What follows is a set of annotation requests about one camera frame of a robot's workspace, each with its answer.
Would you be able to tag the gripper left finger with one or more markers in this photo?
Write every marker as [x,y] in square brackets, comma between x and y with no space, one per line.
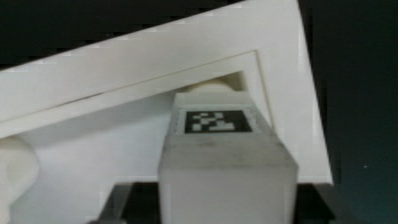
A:
[131,205]

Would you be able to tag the white square table top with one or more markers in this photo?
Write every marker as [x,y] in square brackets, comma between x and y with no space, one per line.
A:
[85,106]

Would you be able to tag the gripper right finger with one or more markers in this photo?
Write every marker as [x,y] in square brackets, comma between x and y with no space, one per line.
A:
[319,208]

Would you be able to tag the white table leg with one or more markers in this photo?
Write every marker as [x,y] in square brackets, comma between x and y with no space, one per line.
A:
[227,171]

